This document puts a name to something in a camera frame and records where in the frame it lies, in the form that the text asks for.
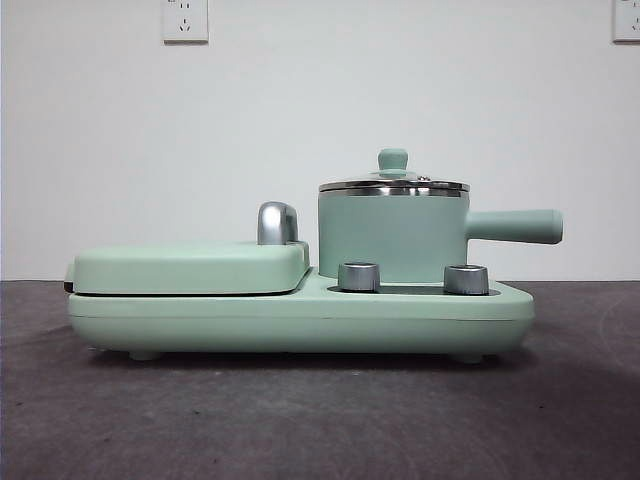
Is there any green griddle cover with handle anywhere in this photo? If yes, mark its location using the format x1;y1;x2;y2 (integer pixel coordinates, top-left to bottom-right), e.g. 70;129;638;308
63;200;312;297

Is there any white wall socket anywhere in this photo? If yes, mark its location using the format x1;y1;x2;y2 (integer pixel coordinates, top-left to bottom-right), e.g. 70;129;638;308
160;0;210;44
611;0;640;44

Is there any green breakfast machine base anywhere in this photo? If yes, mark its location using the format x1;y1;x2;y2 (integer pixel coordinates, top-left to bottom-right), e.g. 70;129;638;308
64;264;536;363

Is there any glass lid with green knob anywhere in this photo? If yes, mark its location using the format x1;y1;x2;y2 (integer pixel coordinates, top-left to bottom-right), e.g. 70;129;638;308
317;146;471;194

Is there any silver control knob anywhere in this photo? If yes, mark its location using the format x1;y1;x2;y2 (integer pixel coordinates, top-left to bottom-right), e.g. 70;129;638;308
336;260;382;292
442;264;491;296

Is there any green pot with handle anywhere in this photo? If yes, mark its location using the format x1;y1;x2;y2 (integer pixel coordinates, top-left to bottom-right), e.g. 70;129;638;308
316;188;565;282

